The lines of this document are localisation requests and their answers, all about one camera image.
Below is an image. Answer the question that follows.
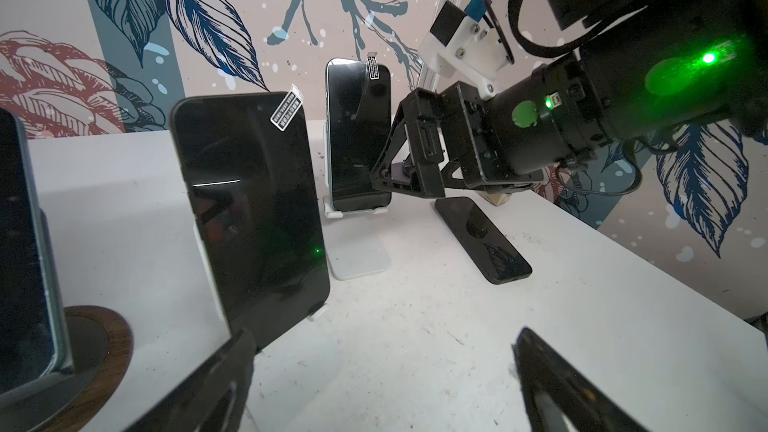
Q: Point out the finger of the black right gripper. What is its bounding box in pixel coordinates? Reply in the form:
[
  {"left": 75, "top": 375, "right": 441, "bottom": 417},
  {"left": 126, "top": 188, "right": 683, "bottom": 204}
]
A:
[{"left": 371, "top": 88, "right": 445, "bottom": 199}]

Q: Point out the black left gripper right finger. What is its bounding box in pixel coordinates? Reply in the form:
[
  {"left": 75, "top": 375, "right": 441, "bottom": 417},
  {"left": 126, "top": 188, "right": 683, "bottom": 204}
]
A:
[{"left": 512, "top": 327, "right": 645, "bottom": 431}]

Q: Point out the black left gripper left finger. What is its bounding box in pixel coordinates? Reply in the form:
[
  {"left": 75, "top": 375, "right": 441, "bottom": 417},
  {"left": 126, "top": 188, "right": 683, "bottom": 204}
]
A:
[{"left": 128, "top": 329, "right": 256, "bottom": 431}]

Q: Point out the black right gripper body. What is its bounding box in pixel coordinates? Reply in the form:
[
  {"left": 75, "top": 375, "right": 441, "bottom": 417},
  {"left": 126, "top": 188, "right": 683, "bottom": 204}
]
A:
[{"left": 416, "top": 82, "right": 544, "bottom": 192}]

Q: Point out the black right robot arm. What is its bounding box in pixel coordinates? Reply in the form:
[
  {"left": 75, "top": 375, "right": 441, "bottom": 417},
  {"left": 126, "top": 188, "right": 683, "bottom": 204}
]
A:
[{"left": 371, "top": 0, "right": 767, "bottom": 198}]

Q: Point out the round wooden phone stand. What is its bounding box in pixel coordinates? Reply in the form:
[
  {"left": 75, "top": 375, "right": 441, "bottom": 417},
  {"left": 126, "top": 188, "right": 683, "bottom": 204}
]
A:
[{"left": 1, "top": 305, "right": 134, "bottom": 431}]

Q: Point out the white phone stand rear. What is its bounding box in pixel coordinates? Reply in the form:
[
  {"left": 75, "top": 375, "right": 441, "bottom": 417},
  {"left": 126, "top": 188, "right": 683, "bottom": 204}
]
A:
[{"left": 322, "top": 124, "right": 392, "bottom": 281}]

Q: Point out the black phone centre with sticker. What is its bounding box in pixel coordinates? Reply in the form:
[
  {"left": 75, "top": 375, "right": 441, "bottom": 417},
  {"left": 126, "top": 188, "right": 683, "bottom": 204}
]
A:
[{"left": 170, "top": 90, "right": 330, "bottom": 349}]

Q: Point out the black phone on wooden stand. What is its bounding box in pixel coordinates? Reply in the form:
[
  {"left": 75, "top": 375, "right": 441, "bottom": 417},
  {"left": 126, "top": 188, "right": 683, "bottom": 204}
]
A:
[{"left": 1, "top": 109, "right": 73, "bottom": 408}]

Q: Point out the spice jar with black lid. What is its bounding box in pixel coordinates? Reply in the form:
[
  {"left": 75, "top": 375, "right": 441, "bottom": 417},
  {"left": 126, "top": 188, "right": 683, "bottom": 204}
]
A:
[{"left": 482, "top": 189, "right": 520, "bottom": 207}]

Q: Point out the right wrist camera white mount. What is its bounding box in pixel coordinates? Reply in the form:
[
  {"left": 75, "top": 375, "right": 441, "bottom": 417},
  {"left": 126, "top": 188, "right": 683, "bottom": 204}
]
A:
[{"left": 418, "top": 0, "right": 514, "bottom": 100}]

